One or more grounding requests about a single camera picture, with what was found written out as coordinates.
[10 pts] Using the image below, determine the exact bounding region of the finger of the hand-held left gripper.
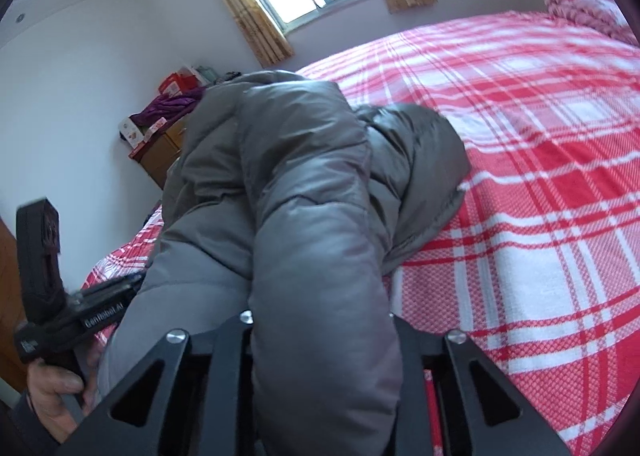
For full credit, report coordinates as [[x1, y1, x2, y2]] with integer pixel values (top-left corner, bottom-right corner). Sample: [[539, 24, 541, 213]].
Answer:
[[107, 272, 147, 304]]

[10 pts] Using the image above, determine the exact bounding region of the flat pink box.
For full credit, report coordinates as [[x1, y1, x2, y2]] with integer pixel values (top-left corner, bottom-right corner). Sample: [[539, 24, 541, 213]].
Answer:
[[127, 120, 168, 159]]

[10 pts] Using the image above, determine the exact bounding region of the wooden cabinet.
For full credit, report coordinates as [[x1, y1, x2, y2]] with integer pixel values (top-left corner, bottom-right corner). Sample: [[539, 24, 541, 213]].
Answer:
[[139, 116, 191, 189]]

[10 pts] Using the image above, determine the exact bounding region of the person's left hand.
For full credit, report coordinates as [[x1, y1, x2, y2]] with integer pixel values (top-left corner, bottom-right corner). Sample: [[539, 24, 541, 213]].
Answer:
[[25, 336, 103, 444]]

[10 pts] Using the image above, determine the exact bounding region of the grey puffer jacket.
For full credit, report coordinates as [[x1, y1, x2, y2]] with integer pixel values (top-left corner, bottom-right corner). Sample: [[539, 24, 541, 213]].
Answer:
[[97, 69, 471, 456]]

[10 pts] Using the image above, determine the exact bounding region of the purple cloth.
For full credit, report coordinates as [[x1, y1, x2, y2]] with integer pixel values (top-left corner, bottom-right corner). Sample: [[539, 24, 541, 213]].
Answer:
[[129, 86, 207, 127]]

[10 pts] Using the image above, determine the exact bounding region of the person's left forearm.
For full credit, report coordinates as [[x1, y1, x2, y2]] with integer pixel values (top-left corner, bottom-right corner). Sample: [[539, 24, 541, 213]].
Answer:
[[0, 391, 61, 456]]

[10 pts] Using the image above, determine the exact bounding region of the bed with red plaid sheet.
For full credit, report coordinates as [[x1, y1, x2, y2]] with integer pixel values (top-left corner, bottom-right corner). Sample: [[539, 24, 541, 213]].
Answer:
[[82, 11, 640, 456]]

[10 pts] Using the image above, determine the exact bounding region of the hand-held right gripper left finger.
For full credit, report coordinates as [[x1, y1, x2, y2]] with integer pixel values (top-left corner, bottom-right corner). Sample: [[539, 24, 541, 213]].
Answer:
[[55, 310, 258, 456]]

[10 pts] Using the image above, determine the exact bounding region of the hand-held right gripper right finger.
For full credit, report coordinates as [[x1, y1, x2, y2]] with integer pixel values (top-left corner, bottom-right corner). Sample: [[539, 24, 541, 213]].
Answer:
[[387, 313, 571, 456]]

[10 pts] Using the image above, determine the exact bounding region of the red box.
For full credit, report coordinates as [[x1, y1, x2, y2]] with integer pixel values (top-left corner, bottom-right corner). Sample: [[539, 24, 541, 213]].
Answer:
[[159, 65, 201, 94]]

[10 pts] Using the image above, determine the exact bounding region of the wooden door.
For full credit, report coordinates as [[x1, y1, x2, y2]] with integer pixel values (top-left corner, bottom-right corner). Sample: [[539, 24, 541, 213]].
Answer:
[[0, 216, 23, 392]]

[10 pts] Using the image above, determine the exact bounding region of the pink patterned blanket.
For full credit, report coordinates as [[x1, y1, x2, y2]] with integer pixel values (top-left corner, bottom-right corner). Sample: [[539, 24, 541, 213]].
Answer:
[[544, 0, 640, 44]]

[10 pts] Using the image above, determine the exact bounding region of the white box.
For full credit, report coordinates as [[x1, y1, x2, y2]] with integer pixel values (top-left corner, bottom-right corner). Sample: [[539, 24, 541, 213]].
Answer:
[[118, 117, 147, 147]]

